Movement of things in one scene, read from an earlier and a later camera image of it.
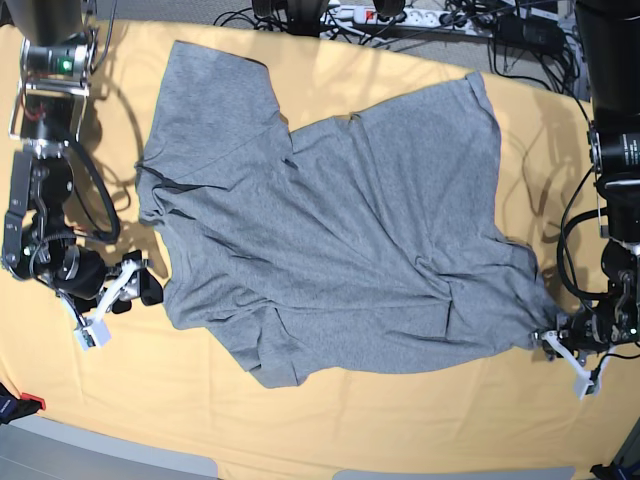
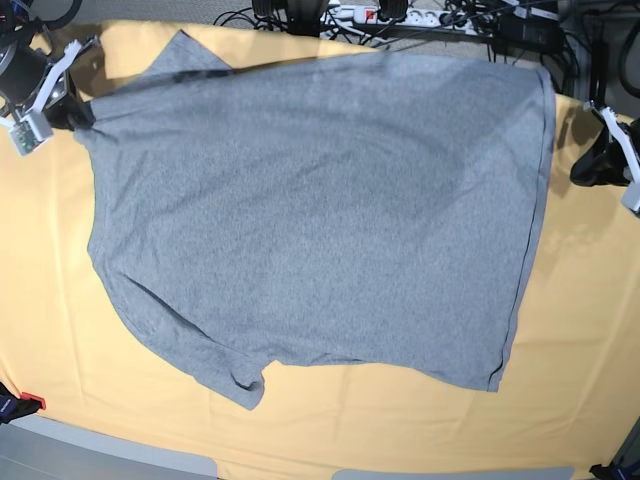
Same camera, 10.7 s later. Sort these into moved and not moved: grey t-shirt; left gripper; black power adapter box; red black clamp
Moved: left gripper; grey t-shirt
Not moved: black power adapter box; red black clamp
